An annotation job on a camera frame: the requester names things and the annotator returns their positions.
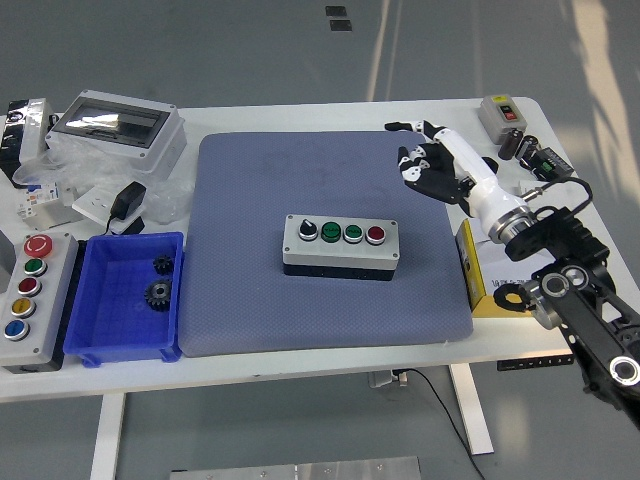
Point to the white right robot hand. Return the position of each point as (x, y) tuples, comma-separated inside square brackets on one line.
[(480, 190)]

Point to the grey four-button control box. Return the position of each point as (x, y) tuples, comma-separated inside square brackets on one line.
[(340, 255)]

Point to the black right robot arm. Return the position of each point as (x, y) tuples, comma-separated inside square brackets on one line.
[(595, 325)]

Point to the grey five-button control box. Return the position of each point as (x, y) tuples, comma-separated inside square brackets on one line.
[(45, 320)]

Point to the black hex nut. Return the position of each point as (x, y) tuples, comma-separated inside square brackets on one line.
[(493, 165)]

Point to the black cylindrical capacitor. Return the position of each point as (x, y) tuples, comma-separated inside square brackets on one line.
[(527, 149), (510, 144)]

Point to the black module with green terminal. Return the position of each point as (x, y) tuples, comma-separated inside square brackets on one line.
[(550, 165)]

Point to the yellow and white cardboard box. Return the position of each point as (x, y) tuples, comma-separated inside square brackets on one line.
[(470, 270)]

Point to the black table control panel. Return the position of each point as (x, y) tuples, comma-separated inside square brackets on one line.
[(530, 362)]

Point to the black floor hatch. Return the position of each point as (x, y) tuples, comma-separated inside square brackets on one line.
[(340, 25), (335, 11)]

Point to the white table leg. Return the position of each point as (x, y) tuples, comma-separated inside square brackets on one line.
[(472, 415), (107, 435)]

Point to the blue-grey table mat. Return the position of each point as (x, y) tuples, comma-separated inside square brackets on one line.
[(250, 200)]

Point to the small black bevel gear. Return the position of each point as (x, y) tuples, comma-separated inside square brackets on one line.
[(163, 264)]

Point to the silver metal plate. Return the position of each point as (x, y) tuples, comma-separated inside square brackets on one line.
[(300, 470)]

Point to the large black bevel gear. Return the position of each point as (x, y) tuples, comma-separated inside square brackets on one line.
[(152, 300)]

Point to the black power adapter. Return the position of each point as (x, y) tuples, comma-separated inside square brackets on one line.
[(127, 200)]

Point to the blue plastic bin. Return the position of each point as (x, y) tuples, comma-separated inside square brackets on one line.
[(115, 320)]

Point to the clear plastic bag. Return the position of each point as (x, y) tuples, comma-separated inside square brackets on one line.
[(90, 165)]

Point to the black and white wrapped device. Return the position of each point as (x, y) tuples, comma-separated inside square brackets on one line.
[(32, 130)]

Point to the grey two-button switch box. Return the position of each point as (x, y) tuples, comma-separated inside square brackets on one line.
[(492, 120)]

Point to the white wall switch plate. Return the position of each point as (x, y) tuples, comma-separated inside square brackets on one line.
[(555, 197)]

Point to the grey enclosure with clear lid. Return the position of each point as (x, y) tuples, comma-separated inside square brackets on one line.
[(160, 150)]

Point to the white wall socket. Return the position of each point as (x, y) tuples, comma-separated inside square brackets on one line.
[(95, 202)]

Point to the silver metal bracket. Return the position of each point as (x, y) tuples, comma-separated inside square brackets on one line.
[(52, 217)]

